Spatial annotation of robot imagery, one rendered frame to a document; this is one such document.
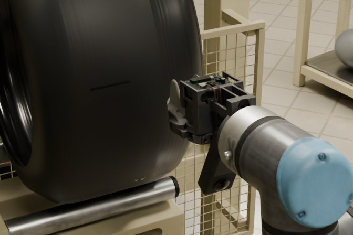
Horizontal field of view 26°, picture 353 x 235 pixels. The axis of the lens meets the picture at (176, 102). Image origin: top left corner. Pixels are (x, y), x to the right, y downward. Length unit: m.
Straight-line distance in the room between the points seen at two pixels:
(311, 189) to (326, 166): 0.03
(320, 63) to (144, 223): 2.58
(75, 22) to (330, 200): 0.50
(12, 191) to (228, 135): 0.86
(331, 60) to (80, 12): 2.91
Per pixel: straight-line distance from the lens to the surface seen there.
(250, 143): 0.90
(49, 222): 1.42
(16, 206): 1.66
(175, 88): 1.09
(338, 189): 0.86
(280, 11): 5.00
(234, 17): 2.11
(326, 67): 3.91
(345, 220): 0.96
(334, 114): 3.75
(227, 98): 1.00
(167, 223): 1.50
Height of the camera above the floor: 1.74
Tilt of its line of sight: 27 degrees down
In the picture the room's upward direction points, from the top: straight up
